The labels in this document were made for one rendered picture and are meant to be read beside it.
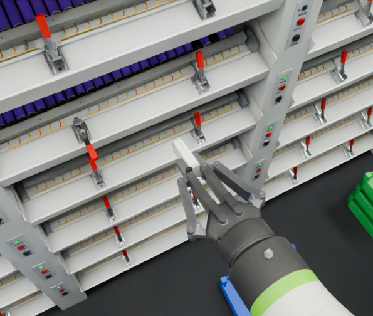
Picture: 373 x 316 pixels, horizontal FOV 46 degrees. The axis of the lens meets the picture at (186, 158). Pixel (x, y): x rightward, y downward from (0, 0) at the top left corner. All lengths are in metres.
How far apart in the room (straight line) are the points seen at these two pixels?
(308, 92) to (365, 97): 0.35
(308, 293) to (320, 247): 1.27
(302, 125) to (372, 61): 0.27
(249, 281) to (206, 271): 1.15
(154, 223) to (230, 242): 0.87
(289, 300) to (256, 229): 0.10
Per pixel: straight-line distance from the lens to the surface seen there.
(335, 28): 1.12
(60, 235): 1.25
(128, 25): 0.78
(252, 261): 0.55
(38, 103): 0.91
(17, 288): 1.46
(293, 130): 1.40
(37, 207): 1.07
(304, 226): 1.82
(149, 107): 0.92
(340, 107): 1.50
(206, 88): 0.95
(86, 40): 0.76
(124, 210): 1.25
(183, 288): 1.68
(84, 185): 1.07
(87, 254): 1.43
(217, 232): 0.61
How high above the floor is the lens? 1.63
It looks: 59 degrees down
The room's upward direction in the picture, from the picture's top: straight up
